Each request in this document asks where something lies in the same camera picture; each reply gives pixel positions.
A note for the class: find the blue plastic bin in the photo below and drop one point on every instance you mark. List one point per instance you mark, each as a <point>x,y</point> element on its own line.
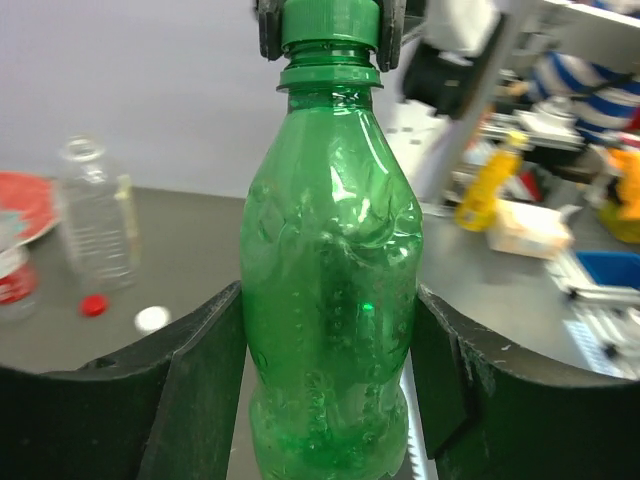
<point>612,269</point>

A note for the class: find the white bottle cap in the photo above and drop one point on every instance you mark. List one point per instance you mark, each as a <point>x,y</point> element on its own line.
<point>152,319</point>

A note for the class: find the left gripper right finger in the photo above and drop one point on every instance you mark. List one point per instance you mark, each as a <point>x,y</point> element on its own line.
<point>492,409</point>

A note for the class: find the clear bottle red label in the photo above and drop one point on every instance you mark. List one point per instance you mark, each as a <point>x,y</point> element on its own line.
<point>19,284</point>

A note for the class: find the red teal round plate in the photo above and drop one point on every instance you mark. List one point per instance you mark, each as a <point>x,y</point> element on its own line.
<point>27,200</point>

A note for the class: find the red bottle cap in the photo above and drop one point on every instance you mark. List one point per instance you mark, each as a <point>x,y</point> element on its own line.
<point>94,305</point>

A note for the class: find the small white box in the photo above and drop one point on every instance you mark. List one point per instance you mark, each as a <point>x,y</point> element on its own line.
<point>528,230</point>

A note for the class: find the green bottle cap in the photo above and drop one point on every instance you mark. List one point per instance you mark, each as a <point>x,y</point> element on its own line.
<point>326,20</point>

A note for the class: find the yellow bottle in background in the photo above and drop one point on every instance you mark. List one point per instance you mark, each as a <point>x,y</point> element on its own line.
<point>477,210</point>

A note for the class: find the square clear juice bottle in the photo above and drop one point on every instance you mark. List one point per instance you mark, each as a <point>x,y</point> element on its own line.
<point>97,218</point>

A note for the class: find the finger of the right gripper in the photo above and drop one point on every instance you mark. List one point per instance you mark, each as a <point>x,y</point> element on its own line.
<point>268,14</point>
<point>392,16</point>

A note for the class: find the green plastic bottle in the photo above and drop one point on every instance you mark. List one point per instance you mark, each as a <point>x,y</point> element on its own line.
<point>330,247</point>

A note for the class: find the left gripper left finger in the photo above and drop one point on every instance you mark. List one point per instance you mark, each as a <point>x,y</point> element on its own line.
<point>163,407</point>

